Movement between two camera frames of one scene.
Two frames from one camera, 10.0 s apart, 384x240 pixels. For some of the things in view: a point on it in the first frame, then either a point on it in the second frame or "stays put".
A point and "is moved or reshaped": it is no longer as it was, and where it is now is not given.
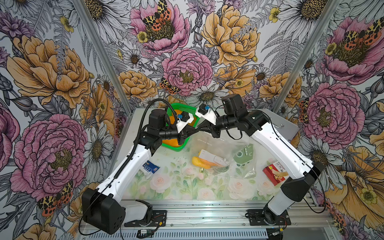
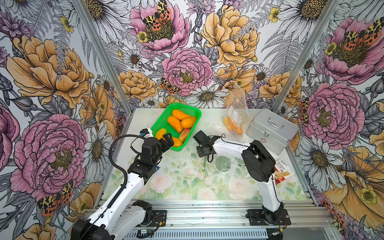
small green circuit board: (145, 233) stays put
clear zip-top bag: (227, 156) is moved or reshaped
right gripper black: (214, 132) to (199, 152)
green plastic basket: (173, 110) stays put
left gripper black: (183, 133) to (168, 140)
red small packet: (276, 173) stays put
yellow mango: (196, 162) is moved or reshaped
